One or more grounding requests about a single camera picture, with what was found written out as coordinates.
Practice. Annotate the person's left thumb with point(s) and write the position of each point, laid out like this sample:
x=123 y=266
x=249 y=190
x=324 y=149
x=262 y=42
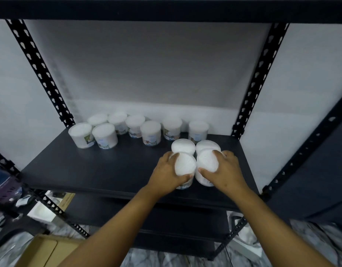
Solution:
x=183 y=180

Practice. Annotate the purple plastic basket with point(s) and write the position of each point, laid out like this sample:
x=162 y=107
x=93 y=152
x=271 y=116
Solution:
x=5 y=183

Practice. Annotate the black metal shelf unit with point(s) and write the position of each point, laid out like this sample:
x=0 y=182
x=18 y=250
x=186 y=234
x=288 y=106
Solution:
x=104 y=169

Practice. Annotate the adjacent dark shelf board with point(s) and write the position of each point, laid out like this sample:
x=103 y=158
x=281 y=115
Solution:
x=312 y=177

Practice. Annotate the person's right forearm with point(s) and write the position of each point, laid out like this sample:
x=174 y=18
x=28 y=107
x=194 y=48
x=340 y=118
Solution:
x=274 y=233

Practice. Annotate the person's right hand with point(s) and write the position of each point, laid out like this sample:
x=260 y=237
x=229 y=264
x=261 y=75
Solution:
x=229 y=175

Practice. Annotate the person's left forearm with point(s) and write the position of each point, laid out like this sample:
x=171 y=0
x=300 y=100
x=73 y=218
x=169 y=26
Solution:
x=112 y=233

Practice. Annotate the person's right thumb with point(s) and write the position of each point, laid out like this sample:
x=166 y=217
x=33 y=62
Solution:
x=206 y=173

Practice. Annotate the brown cardboard box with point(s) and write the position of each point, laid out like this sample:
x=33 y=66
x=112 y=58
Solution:
x=45 y=251

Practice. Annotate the person's left hand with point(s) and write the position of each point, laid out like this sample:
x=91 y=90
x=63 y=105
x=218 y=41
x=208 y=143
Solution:
x=162 y=177

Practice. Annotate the flat cardboard piece with label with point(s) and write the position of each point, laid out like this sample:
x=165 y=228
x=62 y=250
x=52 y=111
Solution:
x=65 y=199

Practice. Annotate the white cotton swab tub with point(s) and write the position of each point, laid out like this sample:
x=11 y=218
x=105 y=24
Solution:
x=184 y=164
x=207 y=161

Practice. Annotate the group of white tubs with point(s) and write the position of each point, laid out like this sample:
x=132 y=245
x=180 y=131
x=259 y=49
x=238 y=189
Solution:
x=150 y=133

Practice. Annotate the white foam block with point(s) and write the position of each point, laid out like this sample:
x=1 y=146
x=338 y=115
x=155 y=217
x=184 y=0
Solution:
x=44 y=213

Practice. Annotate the black metal frame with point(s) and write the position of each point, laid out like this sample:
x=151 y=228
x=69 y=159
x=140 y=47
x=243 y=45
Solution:
x=12 y=223

